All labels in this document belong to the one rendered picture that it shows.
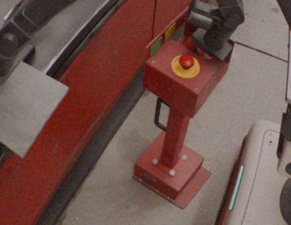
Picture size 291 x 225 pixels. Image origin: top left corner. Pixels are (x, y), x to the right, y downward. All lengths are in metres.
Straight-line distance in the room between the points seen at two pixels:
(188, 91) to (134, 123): 0.84
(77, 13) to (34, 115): 0.40
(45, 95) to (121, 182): 1.04
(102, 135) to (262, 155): 0.66
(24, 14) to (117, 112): 1.37
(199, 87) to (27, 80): 0.46
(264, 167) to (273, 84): 0.65
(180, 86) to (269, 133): 0.65
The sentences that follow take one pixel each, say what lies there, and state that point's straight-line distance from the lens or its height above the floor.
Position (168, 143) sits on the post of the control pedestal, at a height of 0.29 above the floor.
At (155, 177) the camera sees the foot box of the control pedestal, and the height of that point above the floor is 0.12.
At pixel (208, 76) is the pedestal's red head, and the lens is 1.25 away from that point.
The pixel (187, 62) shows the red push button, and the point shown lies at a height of 0.81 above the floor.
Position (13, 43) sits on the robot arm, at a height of 1.25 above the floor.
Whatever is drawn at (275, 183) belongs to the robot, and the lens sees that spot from 1.72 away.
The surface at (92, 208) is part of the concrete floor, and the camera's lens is 1.90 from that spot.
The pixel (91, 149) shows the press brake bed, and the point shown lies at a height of 0.05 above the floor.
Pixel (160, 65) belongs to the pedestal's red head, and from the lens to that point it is 1.25.
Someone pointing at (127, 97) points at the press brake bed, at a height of 0.05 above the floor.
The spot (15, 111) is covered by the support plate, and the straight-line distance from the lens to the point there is 0.95.
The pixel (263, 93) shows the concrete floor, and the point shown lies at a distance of 2.23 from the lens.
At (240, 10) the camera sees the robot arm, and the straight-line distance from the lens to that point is 1.13.
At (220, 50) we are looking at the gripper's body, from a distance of 1.27.
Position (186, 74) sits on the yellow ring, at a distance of 1.24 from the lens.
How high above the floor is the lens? 1.81
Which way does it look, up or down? 60 degrees down
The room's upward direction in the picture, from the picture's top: 5 degrees clockwise
